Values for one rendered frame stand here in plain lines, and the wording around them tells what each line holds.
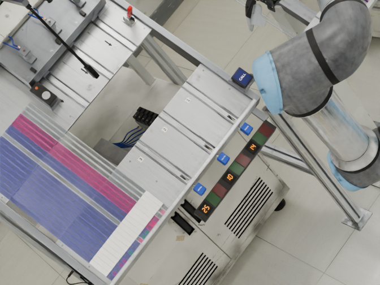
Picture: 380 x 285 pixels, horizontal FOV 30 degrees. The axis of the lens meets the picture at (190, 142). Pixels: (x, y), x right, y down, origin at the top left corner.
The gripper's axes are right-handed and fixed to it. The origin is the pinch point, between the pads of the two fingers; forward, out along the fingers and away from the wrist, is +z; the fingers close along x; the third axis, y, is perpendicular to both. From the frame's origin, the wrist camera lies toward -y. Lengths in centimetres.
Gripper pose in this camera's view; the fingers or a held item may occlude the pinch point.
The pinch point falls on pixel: (265, 10)
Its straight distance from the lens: 201.8
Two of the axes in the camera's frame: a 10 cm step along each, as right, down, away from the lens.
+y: 7.6, 4.9, -4.3
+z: 2.4, 4.2, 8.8
